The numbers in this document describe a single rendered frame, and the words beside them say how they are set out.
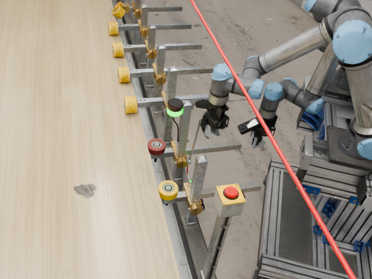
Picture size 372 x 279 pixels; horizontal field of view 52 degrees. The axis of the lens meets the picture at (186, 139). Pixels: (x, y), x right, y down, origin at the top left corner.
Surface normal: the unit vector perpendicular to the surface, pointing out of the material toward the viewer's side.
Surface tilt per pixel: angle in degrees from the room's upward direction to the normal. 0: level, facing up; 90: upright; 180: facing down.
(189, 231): 0
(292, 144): 0
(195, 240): 0
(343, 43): 83
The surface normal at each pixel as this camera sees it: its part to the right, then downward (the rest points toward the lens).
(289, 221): 0.10, -0.72
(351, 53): -0.33, 0.53
